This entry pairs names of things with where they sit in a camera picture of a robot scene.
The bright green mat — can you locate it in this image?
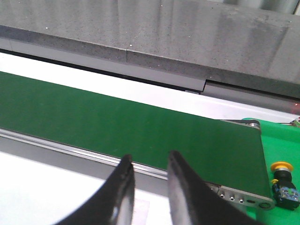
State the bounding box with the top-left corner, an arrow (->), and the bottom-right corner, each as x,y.
247,120 -> 300,225

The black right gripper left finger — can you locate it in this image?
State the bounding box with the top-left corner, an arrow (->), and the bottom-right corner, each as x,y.
57,155 -> 135,225

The yellow push button switch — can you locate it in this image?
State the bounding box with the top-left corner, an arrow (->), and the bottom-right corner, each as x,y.
270,161 -> 300,210

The aluminium conveyor frame rail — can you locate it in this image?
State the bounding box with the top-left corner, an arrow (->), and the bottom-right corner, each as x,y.
0,117 -> 275,210

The green conveyor belt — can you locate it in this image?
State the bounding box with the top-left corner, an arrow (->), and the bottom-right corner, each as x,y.
0,73 -> 271,197

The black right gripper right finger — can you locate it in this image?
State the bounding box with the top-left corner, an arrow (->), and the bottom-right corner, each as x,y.
167,150 -> 261,225

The small wired electronic board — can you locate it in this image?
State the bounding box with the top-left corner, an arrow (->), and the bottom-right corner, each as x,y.
290,117 -> 300,128

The dark speckled stone counter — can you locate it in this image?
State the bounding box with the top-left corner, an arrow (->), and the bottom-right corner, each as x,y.
0,0 -> 300,113

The white pleated curtain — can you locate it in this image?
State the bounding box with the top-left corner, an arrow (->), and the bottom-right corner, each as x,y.
221,0 -> 300,14

